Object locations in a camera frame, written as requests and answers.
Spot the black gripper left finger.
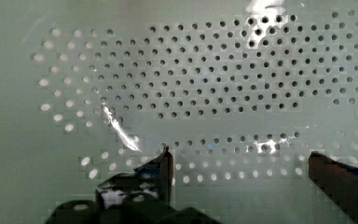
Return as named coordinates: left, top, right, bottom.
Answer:
left=95, top=146, right=173, bottom=209

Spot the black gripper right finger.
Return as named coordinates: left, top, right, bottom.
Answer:
left=308, top=151, right=358, bottom=224

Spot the green plastic strainer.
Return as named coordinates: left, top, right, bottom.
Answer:
left=0, top=0, right=358, bottom=224

